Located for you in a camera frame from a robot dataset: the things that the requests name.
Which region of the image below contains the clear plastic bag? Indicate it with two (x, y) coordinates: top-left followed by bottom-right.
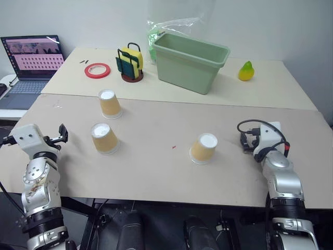
(146, 17), (204, 65)

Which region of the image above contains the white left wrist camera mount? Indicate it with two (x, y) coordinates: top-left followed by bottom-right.
(9, 124), (44, 157)

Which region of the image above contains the green plastic bin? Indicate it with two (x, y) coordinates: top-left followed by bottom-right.
(152, 32), (231, 95)

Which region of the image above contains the yellow green toy pear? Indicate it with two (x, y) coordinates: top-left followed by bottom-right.
(238, 60), (255, 82)

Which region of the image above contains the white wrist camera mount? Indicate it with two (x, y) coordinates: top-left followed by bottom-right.
(253, 121), (286, 157)
(9, 124), (44, 157)

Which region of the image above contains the green scouring pad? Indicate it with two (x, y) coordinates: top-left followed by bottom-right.
(116, 56), (136, 76)

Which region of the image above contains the open laptop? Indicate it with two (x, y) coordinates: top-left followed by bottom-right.
(0, 34), (66, 110)

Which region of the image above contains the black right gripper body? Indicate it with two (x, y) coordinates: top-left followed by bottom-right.
(244, 127), (261, 148)

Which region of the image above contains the brown paper cup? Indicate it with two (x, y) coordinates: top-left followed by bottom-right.
(98, 89), (123, 120)
(189, 133), (219, 166)
(90, 123), (121, 156)

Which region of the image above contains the dark rounded shape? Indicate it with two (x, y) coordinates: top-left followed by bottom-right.
(183, 215), (221, 250)
(121, 210), (145, 250)

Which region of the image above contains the red tape roll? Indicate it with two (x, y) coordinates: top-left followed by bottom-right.
(84, 62), (112, 79)

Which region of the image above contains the yellow sponge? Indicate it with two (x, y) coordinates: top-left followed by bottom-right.
(120, 46), (144, 78)

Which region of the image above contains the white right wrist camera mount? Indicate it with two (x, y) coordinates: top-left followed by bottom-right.
(253, 121), (286, 157)

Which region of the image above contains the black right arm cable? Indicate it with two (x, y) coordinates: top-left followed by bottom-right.
(237, 119), (290, 163)

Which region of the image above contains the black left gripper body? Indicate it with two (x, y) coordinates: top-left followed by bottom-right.
(43, 134), (63, 151)

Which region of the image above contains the dark wire sponge rack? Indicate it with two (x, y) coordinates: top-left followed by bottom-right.
(116, 42), (145, 83)

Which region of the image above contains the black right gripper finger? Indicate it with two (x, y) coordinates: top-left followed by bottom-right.
(239, 132), (251, 146)
(241, 144), (255, 156)

